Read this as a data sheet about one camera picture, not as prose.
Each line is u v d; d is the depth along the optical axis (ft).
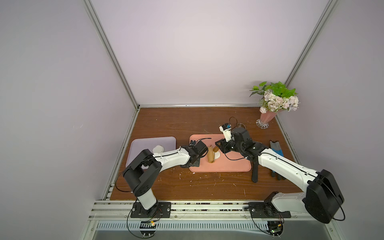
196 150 2.31
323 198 1.32
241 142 2.03
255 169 2.77
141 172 1.55
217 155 2.77
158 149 3.11
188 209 2.46
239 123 3.41
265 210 2.24
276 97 2.78
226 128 2.38
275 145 3.10
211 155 2.85
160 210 2.38
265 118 3.23
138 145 3.25
